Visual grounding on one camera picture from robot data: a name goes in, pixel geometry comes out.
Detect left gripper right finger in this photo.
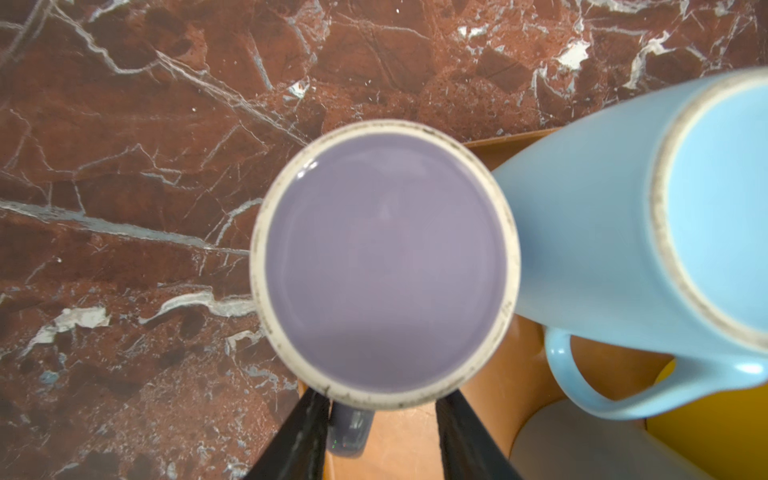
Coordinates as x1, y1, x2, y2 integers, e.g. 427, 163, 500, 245
435, 390, 522, 480

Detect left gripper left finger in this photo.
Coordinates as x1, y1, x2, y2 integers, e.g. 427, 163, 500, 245
243, 389, 330, 480

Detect purple mug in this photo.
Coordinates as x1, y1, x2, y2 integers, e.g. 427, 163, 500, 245
249, 119, 521, 457

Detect grey mug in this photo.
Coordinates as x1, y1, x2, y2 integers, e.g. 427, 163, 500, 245
510, 399, 710, 479

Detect yellow mug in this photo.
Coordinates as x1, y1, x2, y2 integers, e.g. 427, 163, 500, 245
646, 385, 767, 480

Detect light blue mug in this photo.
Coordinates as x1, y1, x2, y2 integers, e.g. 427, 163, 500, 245
494, 67, 767, 420

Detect brown rectangular tray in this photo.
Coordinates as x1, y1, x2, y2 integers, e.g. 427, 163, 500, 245
297, 127, 673, 480

